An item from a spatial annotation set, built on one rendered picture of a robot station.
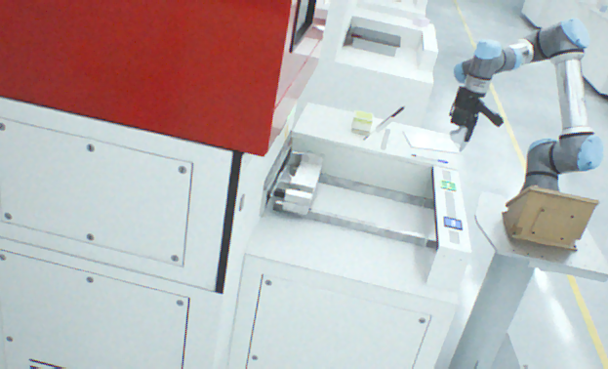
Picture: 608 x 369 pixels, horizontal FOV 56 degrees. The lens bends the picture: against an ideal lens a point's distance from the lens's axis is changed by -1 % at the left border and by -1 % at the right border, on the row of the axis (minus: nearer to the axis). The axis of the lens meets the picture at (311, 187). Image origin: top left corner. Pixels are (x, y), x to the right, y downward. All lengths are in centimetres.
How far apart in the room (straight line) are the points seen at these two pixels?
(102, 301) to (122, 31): 74
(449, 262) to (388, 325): 26
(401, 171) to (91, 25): 125
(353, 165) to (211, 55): 103
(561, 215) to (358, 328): 82
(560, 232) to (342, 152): 82
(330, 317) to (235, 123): 72
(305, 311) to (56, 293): 70
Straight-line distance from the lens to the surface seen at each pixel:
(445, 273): 173
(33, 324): 187
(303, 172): 206
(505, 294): 235
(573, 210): 216
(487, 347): 250
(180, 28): 128
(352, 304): 173
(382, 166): 217
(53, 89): 146
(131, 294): 164
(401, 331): 178
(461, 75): 203
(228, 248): 145
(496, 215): 228
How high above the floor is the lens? 179
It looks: 28 degrees down
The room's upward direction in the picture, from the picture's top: 12 degrees clockwise
